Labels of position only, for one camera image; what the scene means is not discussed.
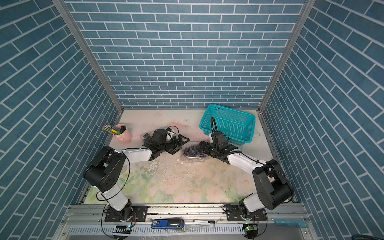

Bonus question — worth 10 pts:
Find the teal plastic basket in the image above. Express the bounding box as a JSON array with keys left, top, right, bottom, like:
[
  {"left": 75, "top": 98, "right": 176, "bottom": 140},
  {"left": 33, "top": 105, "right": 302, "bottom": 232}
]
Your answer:
[{"left": 199, "top": 104, "right": 256, "bottom": 146}]

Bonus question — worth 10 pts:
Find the clear clamshell container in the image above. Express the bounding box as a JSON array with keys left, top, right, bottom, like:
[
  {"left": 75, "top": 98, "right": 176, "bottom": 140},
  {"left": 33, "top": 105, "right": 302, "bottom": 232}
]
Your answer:
[
  {"left": 181, "top": 141, "right": 208, "bottom": 163},
  {"left": 143, "top": 133, "right": 157, "bottom": 148}
]

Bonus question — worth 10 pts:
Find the pink pen cup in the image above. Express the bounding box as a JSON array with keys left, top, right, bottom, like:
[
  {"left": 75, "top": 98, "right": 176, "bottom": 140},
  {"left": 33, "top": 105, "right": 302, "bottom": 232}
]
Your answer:
[{"left": 115, "top": 124, "right": 133, "bottom": 144}]

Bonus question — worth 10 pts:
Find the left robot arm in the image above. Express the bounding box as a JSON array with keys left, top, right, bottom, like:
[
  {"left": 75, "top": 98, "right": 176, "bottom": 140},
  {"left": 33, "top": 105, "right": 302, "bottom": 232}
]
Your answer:
[{"left": 83, "top": 126, "right": 190, "bottom": 212}]

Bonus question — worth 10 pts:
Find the black grape bunch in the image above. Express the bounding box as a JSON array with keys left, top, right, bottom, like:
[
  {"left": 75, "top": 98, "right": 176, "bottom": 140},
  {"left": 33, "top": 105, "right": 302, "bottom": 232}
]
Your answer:
[{"left": 183, "top": 145, "right": 205, "bottom": 158}]

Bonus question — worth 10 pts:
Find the black marker pen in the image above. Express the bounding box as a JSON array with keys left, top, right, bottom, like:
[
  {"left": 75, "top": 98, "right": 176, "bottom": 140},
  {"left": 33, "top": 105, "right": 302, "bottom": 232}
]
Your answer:
[{"left": 194, "top": 220, "right": 216, "bottom": 224}]

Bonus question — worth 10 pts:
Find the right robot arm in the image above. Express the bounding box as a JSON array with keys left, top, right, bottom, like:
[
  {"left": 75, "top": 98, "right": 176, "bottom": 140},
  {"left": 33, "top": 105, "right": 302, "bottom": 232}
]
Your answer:
[{"left": 197, "top": 131, "right": 294, "bottom": 215}]

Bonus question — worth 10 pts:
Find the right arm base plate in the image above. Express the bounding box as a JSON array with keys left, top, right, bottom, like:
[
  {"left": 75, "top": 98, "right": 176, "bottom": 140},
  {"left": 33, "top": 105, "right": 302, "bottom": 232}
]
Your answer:
[{"left": 222, "top": 204, "right": 268, "bottom": 222}]

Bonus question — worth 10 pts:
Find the aluminium front rail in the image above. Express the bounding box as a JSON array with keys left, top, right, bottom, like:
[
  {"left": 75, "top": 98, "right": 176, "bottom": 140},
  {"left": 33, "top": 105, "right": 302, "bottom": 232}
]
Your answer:
[{"left": 54, "top": 203, "right": 317, "bottom": 240}]

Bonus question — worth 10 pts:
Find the teal metal bracket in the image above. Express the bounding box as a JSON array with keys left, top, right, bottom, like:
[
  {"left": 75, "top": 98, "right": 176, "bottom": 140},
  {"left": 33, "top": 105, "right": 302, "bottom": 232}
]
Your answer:
[{"left": 274, "top": 219, "right": 308, "bottom": 228}]

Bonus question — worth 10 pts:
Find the blue black handheld device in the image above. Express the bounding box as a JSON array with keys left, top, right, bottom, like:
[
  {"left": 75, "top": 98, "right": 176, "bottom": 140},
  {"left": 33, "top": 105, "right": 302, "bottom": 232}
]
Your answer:
[{"left": 151, "top": 218, "right": 185, "bottom": 230}]

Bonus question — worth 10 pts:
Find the coloured pens bundle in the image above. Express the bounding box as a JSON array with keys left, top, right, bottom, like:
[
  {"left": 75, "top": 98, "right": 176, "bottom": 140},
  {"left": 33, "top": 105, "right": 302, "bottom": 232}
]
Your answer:
[{"left": 103, "top": 124, "right": 122, "bottom": 136}]

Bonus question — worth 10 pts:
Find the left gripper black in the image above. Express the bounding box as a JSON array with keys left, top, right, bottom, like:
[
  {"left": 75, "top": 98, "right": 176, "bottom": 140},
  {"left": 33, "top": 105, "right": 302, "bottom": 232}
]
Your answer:
[{"left": 158, "top": 135, "right": 189, "bottom": 155}]

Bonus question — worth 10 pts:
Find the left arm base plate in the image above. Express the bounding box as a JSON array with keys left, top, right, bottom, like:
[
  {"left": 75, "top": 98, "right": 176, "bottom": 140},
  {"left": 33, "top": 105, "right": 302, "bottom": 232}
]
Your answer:
[{"left": 103, "top": 206, "right": 149, "bottom": 223}]

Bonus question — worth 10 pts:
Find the dark grape bunch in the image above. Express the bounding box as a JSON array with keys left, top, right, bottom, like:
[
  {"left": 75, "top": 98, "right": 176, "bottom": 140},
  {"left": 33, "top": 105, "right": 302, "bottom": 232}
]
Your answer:
[{"left": 143, "top": 133, "right": 152, "bottom": 145}]

